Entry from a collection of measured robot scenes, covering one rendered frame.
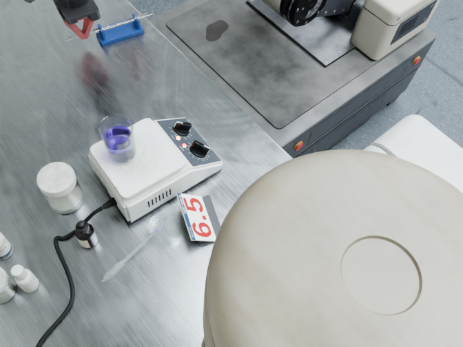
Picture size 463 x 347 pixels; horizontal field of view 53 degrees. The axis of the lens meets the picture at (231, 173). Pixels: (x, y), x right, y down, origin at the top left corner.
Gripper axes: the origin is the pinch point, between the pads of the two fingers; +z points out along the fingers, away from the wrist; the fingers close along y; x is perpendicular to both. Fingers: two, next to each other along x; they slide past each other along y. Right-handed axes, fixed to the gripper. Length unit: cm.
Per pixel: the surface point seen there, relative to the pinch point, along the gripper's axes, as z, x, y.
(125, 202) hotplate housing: -3.9, -7.9, 42.9
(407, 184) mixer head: -59, -4, 76
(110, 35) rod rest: 2.1, 5.5, 0.3
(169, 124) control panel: -2.4, 5.4, 30.8
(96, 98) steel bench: 3.1, -3.3, 14.7
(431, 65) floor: 79, 147, -3
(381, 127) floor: 79, 104, 14
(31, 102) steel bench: 3.0, -15.0, 10.2
